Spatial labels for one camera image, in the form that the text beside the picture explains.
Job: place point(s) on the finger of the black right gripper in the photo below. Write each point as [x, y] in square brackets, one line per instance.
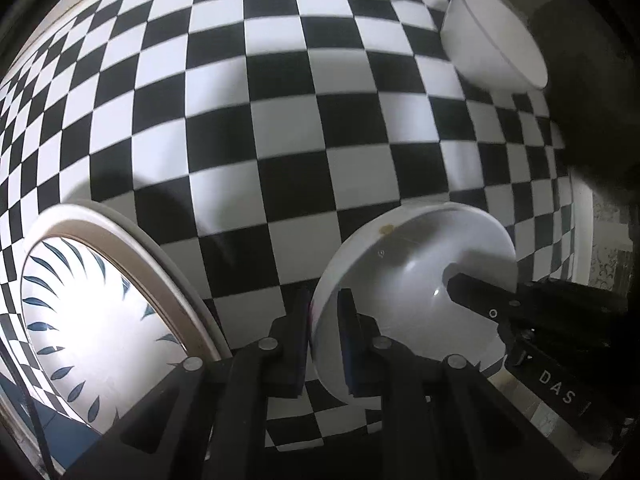
[484, 299]

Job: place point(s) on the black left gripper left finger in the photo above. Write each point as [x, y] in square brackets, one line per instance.
[286, 367]

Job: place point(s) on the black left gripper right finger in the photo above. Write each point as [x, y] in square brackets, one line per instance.
[363, 369]

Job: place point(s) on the plain white bowl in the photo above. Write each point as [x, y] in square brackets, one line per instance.
[397, 267]

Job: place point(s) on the white plate blue leaf pattern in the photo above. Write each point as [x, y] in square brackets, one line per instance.
[107, 312]

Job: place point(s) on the black white checkered mat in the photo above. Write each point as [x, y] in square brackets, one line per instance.
[249, 138]

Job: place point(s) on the small white bowl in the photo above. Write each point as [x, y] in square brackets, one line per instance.
[491, 47]

